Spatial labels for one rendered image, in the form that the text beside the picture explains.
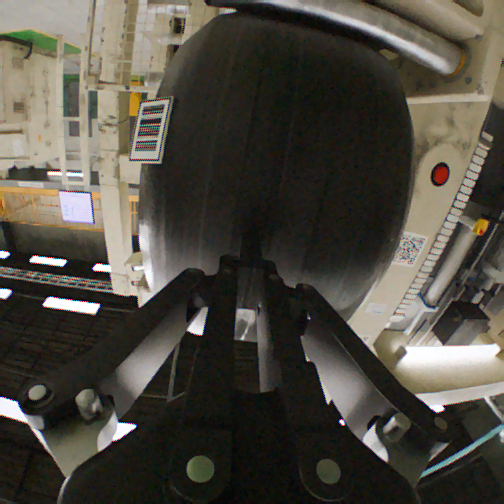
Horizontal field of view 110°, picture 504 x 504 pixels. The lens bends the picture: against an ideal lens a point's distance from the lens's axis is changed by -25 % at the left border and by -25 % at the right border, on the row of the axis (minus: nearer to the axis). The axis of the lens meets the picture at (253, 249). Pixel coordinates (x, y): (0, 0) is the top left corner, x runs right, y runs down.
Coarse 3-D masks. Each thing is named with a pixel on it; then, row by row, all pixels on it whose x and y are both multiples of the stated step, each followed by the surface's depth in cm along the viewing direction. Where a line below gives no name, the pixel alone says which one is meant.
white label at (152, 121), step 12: (144, 108) 19; (156, 108) 18; (168, 108) 18; (144, 120) 19; (156, 120) 18; (168, 120) 18; (144, 132) 19; (156, 132) 19; (132, 144) 19; (144, 144) 19; (156, 144) 19; (132, 156) 20; (144, 156) 19; (156, 156) 19
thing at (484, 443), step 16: (496, 432) 34; (480, 448) 37; (496, 448) 33; (448, 464) 43; (464, 464) 39; (480, 464) 35; (496, 464) 31; (432, 480) 45; (448, 480) 41; (464, 480) 37; (480, 480) 33; (496, 480) 29; (432, 496) 43; (448, 496) 38; (464, 496) 34; (480, 496) 31; (496, 496) 27
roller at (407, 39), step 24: (216, 0) 21; (240, 0) 20; (264, 0) 20; (288, 0) 20; (312, 0) 20; (336, 0) 20; (312, 24) 23; (336, 24) 22; (360, 24) 21; (384, 24) 20; (408, 24) 20; (384, 48) 24; (408, 48) 22; (432, 48) 21; (456, 48) 21; (456, 72) 23
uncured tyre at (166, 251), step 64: (192, 64) 18; (256, 64) 18; (320, 64) 19; (384, 64) 21; (192, 128) 18; (256, 128) 18; (320, 128) 18; (384, 128) 19; (192, 192) 19; (256, 192) 19; (320, 192) 19; (384, 192) 19; (192, 256) 21; (320, 256) 21; (384, 256) 22; (256, 320) 26
